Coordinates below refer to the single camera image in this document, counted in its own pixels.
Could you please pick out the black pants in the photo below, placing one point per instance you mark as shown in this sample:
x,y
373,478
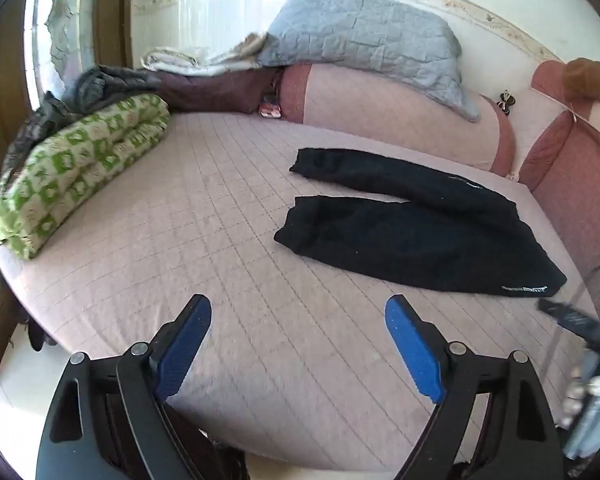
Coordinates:
x,y
405,240

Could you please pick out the black hair clip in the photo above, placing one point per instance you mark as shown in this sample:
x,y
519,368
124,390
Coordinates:
x,y
506,101

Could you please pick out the pink bolster pillow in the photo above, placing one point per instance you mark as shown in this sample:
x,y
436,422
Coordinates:
x,y
380,110

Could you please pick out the maroon blanket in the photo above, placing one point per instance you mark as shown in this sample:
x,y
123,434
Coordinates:
x,y
215,90

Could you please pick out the grey quilted pillow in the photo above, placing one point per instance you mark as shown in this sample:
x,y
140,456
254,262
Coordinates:
x,y
360,30

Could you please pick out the small red patterned item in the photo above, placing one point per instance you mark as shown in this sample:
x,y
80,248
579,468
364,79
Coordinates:
x,y
270,109

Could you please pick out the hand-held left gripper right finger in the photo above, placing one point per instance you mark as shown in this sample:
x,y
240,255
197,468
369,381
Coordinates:
x,y
415,350

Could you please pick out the small black object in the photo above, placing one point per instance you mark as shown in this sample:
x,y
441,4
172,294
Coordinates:
x,y
40,337

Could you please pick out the pink pillow at right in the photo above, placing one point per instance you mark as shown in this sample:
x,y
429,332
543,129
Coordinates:
x,y
575,175

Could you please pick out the green patterned folded blanket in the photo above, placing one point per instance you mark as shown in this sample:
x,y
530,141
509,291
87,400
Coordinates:
x,y
80,160

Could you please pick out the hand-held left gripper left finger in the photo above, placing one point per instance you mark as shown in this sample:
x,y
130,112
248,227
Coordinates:
x,y
180,355

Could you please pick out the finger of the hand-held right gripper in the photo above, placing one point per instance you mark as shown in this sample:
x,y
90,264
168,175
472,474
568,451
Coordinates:
x,y
567,316

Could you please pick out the window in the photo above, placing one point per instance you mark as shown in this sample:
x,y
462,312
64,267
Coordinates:
x,y
65,35

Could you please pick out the cream folded cloth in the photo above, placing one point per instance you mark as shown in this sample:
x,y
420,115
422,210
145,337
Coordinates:
x,y
180,60

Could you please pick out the dark grey jacket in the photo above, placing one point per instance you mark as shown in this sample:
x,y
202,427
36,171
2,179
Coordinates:
x,y
100,85

